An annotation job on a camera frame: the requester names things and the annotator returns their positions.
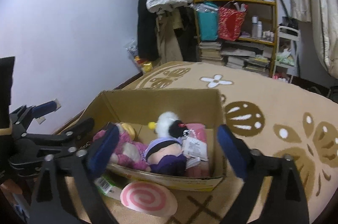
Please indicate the red bag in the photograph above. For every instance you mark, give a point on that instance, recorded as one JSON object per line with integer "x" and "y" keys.
{"x": 229, "y": 23}

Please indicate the white wall socket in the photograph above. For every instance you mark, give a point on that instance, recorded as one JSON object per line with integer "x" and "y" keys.
{"x": 58, "y": 105}
{"x": 40, "y": 120}

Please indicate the brown cardboard box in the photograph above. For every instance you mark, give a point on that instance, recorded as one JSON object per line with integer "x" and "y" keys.
{"x": 163, "y": 102}

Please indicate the pale green cloth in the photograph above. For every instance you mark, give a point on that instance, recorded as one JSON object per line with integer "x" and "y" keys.
{"x": 285, "y": 57}

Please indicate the teal bag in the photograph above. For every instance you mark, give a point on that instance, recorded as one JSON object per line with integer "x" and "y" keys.
{"x": 207, "y": 26}

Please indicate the pink swirl roll plush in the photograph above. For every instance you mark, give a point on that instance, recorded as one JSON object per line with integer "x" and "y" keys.
{"x": 148, "y": 199}

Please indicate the black coat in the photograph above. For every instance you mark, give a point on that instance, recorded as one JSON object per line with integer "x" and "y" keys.
{"x": 148, "y": 34}

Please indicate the white fluffy plush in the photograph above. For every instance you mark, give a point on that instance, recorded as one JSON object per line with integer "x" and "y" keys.
{"x": 165, "y": 123}

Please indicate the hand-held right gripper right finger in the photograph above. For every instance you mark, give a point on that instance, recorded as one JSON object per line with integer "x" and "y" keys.
{"x": 229, "y": 150}

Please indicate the green carton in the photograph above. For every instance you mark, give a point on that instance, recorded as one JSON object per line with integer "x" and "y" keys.
{"x": 104, "y": 184}

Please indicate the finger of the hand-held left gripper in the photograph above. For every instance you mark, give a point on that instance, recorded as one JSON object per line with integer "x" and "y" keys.
{"x": 46, "y": 106}
{"x": 79, "y": 129}

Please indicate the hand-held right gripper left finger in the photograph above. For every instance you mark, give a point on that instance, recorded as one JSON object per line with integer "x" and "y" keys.
{"x": 105, "y": 147}

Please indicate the lavender-haired doll plush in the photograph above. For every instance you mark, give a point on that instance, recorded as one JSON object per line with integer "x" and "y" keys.
{"x": 166, "y": 160}

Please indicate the white duvet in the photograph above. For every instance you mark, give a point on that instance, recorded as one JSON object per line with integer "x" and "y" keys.
{"x": 327, "y": 28}

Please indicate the black garment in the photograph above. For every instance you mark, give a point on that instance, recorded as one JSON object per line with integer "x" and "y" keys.
{"x": 188, "y": 39}

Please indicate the colourful plastic bag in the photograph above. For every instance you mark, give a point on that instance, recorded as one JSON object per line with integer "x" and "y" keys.
{"x": 144, "y": 65}

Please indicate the white cart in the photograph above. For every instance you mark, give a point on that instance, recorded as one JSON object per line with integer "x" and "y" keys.
{"x": 289, "y": 31}

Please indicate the pink fluffy plush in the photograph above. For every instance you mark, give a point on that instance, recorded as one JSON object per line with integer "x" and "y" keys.
{"x": 124, "y": 160}

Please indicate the stack of books and papers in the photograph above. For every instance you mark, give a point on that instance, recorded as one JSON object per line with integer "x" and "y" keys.
{"x": 245, "y": 60}

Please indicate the wooden shelf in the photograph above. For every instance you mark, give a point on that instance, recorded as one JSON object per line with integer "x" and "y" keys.
{"x": 274, "y": 28}

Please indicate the pink gift packet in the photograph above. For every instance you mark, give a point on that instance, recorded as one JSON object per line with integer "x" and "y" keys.
{"x": 200, "y": 131}

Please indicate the beige coat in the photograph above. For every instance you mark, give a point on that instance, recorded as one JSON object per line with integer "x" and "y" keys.
{"x": 166, "y": 42}

